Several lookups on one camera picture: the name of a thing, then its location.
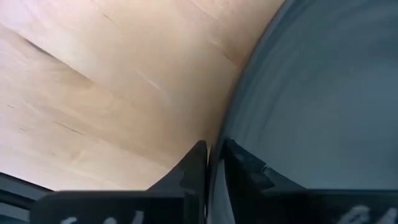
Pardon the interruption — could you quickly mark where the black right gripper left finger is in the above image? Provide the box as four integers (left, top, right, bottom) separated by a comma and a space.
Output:
147, 139, 208, 224

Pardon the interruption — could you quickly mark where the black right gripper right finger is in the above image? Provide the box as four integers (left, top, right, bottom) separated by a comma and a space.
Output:
221, 138, 307, 224

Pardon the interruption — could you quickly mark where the black round plate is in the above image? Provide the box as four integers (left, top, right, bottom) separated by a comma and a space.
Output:
205, 0, 398, 224

